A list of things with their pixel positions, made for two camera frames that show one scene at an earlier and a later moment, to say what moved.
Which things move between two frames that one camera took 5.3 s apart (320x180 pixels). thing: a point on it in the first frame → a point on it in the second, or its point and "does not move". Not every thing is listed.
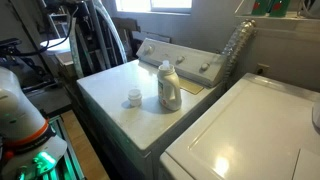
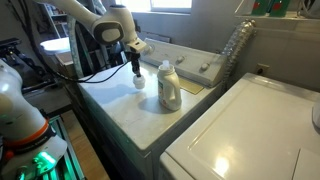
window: (155, 6) does not move
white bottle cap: (135, 97) → (139, 82)
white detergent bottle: (168, 87) does not move
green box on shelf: (272, 8) does not move
